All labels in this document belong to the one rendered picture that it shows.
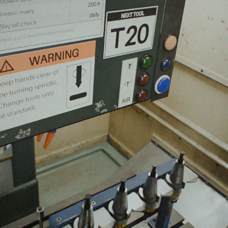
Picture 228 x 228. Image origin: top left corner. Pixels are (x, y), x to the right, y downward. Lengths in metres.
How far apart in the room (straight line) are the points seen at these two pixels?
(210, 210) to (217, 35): 0.75
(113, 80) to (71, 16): 0.14
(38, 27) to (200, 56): 1.12
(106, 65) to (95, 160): 1.62
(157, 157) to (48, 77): 1.37
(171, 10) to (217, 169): 1.13
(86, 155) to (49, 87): 1.66
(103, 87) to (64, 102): 0.07
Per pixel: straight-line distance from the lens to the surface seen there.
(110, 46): 0.52
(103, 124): 2.15
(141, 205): 1.00
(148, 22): 0.56
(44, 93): 0.49
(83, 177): 2.01
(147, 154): 1.82
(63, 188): 1.94
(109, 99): 0.57
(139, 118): 1.91
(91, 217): 0.89
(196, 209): 1.63
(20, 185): 1.54
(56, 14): 0.46
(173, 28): 0.60
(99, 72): 0.53
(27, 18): 0.44
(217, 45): 1.44
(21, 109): 0.48
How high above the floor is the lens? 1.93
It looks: 32 degrees down
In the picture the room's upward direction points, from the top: 5 degrees clockwise
